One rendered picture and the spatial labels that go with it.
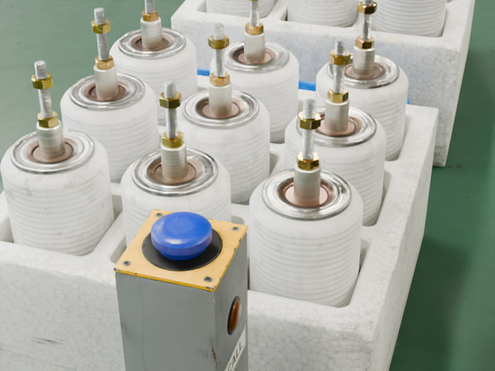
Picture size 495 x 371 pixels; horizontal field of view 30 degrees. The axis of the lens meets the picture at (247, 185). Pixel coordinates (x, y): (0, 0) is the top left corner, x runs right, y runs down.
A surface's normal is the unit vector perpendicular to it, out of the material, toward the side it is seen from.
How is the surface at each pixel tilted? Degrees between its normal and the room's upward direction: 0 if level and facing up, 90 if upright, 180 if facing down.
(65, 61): 0
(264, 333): 90
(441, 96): 90
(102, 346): 90
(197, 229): 3
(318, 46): 90
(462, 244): 0
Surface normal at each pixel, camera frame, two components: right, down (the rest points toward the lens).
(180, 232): 0.00, -0.83
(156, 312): -0.30, 0.54
